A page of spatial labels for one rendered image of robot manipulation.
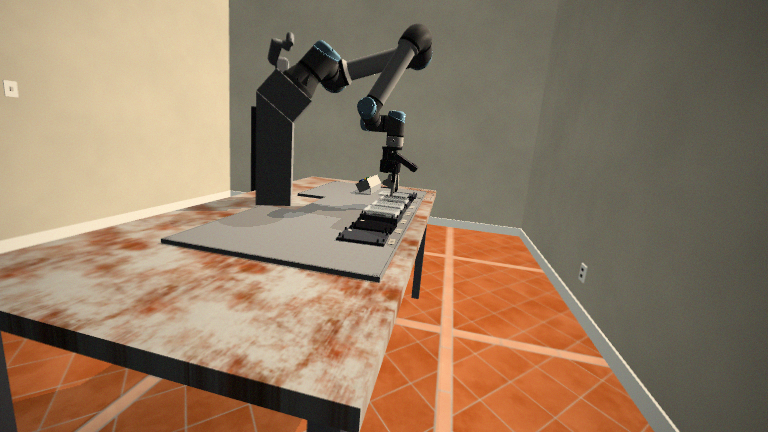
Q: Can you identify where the beige operator panel with colored buttons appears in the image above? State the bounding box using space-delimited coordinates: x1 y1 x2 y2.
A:
355 175 391 195

